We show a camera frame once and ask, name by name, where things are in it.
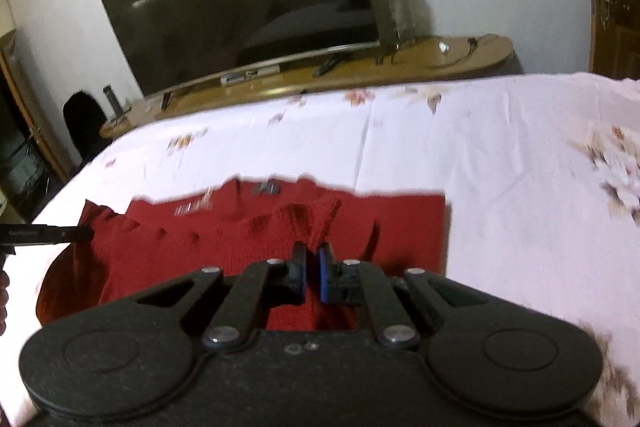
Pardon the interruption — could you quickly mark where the red knitted sweater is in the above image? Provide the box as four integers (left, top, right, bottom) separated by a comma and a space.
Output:
36, 178, 446, 325

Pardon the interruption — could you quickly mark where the person left hand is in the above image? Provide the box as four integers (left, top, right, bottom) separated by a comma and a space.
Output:
0, 271, 10, 336

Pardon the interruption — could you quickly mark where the black chair back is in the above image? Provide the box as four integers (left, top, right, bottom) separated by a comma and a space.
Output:
63, 91, 112, 165

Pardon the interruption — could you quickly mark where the black remote on stand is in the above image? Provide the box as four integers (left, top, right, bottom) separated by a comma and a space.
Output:
103, 84, 128, 119

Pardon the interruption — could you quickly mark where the silver set-top box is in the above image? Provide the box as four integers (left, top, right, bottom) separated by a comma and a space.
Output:
220, 65, 281, 86

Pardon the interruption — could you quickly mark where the wooden tv console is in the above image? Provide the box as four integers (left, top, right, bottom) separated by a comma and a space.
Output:
101, 34, 514, 140

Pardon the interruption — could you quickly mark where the white floral bed sheet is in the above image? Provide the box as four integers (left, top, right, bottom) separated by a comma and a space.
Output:
1, 74, 639, 426

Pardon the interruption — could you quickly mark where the clear glass vase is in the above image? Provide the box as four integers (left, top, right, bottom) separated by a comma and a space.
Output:
387, 0, 414, 46

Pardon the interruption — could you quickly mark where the black cable on console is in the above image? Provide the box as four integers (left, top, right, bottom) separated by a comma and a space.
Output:
424, 34, 501, 70

